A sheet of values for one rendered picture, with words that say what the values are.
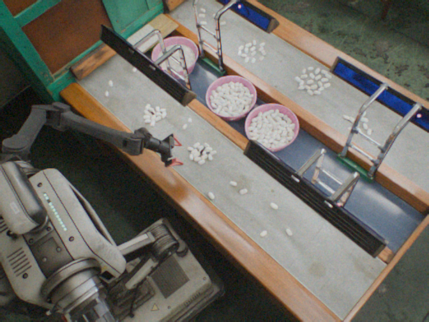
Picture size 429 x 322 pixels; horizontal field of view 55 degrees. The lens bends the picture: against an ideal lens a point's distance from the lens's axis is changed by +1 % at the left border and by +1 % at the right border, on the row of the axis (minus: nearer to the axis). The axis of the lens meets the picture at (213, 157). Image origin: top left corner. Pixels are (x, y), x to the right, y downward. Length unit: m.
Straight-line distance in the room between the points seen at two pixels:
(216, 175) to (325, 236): 0.57
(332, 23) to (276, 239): 2.24
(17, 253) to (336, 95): 1.65
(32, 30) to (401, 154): 1.83
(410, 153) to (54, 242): 1.60
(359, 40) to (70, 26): 2.21
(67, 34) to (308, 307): 1.72
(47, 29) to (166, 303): 1.44
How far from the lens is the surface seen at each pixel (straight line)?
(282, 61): 2.36
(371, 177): 2.06
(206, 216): 1.87
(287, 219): 1.89
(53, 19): 2.24
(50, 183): 1.31
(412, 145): 2.17
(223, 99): 2.20
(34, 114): 1.86
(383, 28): 3.69
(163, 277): 2.13
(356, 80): 1.89
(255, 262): 1.80
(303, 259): 1.84
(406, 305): 2.68
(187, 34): 2.50
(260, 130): 2.09
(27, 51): 2.23
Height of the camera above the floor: 2.51
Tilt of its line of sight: 61 degrees down
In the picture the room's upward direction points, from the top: 10 degrees counter-clockwise
